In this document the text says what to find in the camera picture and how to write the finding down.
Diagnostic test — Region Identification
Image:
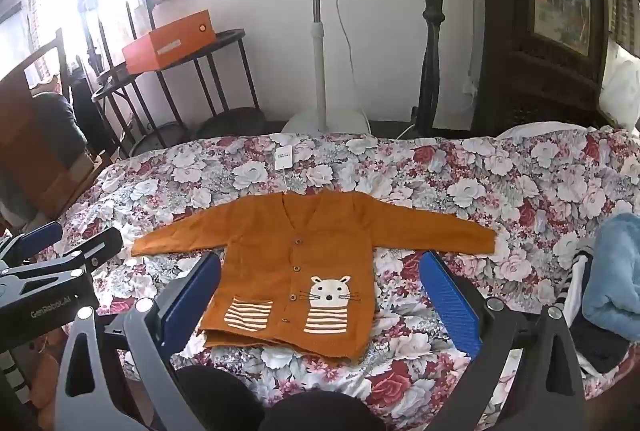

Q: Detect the dark carved wooden headboard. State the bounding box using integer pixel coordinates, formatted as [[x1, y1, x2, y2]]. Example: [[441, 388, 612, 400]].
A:
[[474, 0, 640, 138]]

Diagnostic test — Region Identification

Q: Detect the white paper tag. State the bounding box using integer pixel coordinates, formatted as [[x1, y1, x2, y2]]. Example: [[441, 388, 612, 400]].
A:
[[274, 144, 294, 172]]

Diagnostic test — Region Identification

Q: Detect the black round side table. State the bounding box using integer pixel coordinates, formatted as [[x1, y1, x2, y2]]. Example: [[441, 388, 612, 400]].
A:
[[91, 28, 267, 158]]

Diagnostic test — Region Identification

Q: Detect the floral blanket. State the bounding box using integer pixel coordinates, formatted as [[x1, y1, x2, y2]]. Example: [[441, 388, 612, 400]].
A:
[[37, 125, 640, 431]]

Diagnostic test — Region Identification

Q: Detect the white fan cable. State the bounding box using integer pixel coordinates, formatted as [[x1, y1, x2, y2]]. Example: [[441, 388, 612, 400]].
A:
[[326, 0, 372, 133]]

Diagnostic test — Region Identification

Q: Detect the orange knitted cat cardigan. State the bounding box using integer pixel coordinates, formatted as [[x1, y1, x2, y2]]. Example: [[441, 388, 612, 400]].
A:
[[131, 190, 497, 364]]

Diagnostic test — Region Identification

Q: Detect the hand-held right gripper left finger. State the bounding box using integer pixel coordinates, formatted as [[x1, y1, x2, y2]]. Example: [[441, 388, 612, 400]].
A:
[[54, 252, 223, 431]]

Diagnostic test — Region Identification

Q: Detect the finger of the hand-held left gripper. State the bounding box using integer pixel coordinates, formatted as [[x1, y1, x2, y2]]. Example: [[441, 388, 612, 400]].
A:
[[0, 227, 124, 297], [0, 220, 64, 268]]

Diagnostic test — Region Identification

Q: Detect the white pillow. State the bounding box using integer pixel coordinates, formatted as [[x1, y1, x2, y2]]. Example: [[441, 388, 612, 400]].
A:
[[599, 45, 640, 133]]

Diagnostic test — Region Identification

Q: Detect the light blue fluffy garment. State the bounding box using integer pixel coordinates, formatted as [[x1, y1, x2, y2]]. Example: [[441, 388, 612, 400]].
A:
[[581, 212, 640, 343]]

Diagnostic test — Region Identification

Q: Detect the black white striped garment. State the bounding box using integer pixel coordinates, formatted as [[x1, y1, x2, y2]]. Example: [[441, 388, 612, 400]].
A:
[[554, 248, 599, 313]]

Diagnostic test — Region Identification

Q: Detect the dark grey cloth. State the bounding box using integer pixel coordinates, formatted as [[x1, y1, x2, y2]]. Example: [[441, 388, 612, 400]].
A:
[[31, 91, 90, 158]]

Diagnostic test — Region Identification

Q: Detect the white standing fan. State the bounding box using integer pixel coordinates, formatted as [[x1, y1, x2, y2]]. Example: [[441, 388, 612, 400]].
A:
[[280, 0, 373, 135]]

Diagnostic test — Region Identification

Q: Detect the dark navy garment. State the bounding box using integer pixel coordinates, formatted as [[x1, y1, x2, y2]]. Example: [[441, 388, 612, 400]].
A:
[[570, 305, 632, 375]]

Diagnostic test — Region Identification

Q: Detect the dark turned wooden post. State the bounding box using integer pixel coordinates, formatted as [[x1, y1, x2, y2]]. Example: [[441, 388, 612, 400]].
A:
[[412, 0, 449, 138]]

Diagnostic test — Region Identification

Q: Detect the wooden chair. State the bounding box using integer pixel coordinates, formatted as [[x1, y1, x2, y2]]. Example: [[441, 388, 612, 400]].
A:
[[0, 28, 103, 224]]

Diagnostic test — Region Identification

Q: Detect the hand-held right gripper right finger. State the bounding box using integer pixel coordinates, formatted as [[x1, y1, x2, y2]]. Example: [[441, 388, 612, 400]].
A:
[[419, 250, 587, 431]]

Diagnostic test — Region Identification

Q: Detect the orange box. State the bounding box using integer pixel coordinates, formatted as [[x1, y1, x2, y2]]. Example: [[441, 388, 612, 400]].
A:
[[121, 10, 217, 75]]

